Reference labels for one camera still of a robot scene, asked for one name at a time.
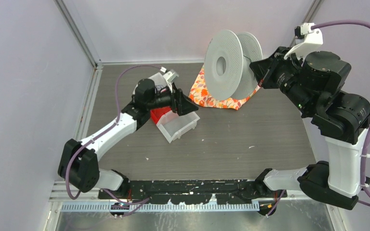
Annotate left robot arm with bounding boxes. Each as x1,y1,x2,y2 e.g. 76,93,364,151
58,78,198,200

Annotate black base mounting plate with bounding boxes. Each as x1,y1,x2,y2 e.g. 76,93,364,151
111,180,282,205

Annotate white perforated spool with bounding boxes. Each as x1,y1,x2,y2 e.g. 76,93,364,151
204,30,263,101

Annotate white and red bin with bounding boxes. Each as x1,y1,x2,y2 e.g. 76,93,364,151
128,73,199,143

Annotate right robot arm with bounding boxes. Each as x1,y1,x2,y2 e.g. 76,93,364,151
250,47,370,210

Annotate floral orange cloth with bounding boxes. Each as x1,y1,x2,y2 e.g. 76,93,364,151
188,66,261,110

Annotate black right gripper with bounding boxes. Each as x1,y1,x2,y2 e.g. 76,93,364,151
251,45,316,114

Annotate white slotted cable duct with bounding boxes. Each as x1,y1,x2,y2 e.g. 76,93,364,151
61,200,260,213

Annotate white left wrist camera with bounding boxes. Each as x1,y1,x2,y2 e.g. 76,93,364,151
160,67,179,92

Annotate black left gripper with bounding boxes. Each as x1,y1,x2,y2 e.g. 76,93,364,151
147,83,198,116

